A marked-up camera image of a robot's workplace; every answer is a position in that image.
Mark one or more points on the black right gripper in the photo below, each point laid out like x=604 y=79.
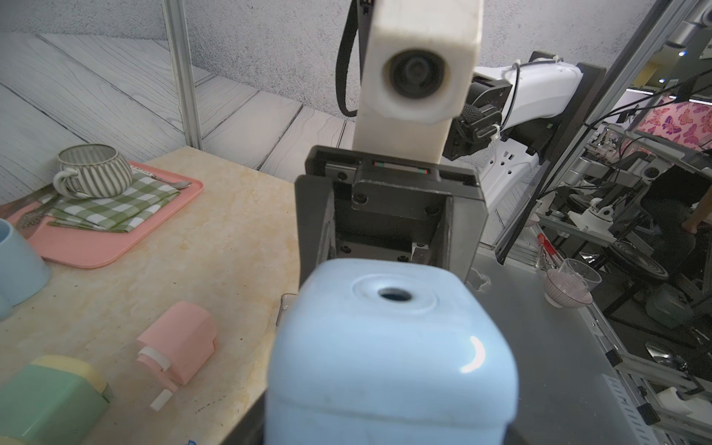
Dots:
x=349 y=199

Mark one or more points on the blue pencil sharpener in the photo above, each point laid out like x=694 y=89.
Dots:
x=375 y=352

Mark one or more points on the pink pencil sharpener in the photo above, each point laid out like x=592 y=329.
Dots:
x=176 y=347

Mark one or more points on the green yellow pencil sharpener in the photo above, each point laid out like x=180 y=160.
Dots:
x=55 y=399

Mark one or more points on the grey transparent tray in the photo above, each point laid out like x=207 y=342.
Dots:
x=286 y=302

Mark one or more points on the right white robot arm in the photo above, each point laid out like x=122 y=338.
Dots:
x=536 y=103

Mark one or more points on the pink serving tray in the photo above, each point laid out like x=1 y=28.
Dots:
x=90 y=249

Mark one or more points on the clear plastic cup outside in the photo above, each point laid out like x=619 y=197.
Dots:
x=589 y=277

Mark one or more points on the green checkered cloth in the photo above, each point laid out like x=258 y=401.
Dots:
x=121 y=214

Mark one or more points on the striped ceramic cup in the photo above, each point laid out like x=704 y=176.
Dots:
x=92 y=171

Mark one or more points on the light blue mug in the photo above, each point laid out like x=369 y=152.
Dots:
x=23 y=272

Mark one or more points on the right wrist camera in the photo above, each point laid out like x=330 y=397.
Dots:
x=419 y=64

